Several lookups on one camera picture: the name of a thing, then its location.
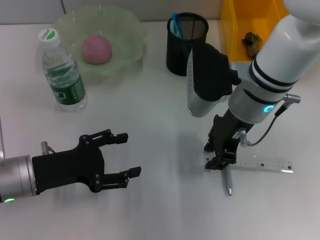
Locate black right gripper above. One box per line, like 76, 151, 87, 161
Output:
204, 108, 253, 171

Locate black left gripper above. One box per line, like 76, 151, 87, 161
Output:
31, 129, 143, 195

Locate clear plastic ruler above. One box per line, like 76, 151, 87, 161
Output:
204, 150, 294, 175

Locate clear bottle green label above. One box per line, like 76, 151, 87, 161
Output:
37, 28, 88, 113

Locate pink peach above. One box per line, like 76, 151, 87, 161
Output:
81, 34, 113, 65

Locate green plastic wrapper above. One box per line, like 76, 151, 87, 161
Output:
241, 31, 265, 60

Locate blue scissors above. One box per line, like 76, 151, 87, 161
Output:
169, 12, 186, 41

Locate silver pen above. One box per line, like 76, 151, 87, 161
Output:
222, 167, 234, 197

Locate black mesh pen holder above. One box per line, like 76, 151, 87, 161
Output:
166, 12, 209, 77

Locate translucent green fruit plate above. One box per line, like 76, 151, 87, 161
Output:
53, 5, 148, 85

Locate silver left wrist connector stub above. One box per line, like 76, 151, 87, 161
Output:
40, 141, 57, 155

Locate yellow plastic bin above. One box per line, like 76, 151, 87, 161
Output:
220, 0, 288, 76

